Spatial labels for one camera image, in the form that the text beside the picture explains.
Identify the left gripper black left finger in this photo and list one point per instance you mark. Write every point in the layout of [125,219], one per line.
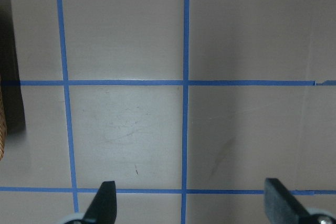
[103,207]

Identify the brown wicker basket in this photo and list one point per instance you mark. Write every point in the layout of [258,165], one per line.
[3,128]

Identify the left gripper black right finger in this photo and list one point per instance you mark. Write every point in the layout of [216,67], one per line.
[281,206]

